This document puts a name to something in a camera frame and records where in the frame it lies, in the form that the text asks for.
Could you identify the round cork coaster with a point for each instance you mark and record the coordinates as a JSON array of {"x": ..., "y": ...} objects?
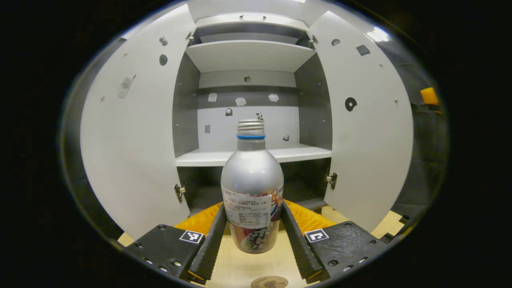
[{"x": 268, "y": 282}]

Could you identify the white and grey cabinet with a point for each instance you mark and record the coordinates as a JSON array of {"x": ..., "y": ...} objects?
[{"x": 248, "y": 56}]

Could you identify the silver bottle with colourful label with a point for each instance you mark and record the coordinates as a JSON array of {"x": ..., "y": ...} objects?
[{"x": 252, "y": 176}]

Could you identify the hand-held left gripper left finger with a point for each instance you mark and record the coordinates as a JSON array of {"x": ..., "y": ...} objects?
[{"x": 212, "y": 244}]

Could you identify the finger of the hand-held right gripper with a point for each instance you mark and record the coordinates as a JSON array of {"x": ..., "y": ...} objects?
[{"x": 430, "y": 96}]

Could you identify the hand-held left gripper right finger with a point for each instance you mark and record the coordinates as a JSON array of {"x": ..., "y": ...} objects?
[{"x": 300, "y": 244}]

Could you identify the white cabinet door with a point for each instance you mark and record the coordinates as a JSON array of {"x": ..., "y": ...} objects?
[
  {"x": 136, "y": 152},
  {"x": 368, "y": 160}
]

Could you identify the small ceiling light panel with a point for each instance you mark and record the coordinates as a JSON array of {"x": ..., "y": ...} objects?
[{"x": 379, "y": 34}]

